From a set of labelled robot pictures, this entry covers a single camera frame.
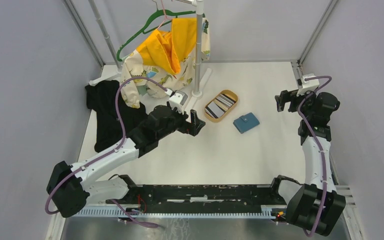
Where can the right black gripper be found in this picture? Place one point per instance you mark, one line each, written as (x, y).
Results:
(312, 97)

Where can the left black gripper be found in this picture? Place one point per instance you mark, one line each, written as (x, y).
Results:
(193, 128)

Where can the oval wooden card tray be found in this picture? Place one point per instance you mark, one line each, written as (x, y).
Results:
(227, 100)

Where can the blue card holder wallet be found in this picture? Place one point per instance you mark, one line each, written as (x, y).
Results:
(246, 122)

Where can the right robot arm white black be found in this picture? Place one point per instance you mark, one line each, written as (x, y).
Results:
(314, 205)

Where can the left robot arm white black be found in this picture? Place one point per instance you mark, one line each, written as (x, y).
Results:
(71, 187)

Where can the white metal clothes rack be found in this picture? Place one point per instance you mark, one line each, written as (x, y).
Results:
(202, 50)

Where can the yellow dinosaur print jacket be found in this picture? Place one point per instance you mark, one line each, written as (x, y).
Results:
(165, 59)

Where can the black garment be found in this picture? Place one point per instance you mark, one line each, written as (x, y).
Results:
(101, 99)

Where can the green clothes hanger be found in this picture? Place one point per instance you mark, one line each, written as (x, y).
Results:
(149, 21)

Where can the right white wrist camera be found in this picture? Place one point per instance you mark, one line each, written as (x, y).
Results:
(307, 82)

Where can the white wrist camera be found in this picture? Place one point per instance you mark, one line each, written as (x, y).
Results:
(307, 82)
(177, 101)

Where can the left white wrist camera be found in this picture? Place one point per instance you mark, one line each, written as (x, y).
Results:
(177, 101)

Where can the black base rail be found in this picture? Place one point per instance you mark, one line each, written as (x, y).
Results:
(201, 199)

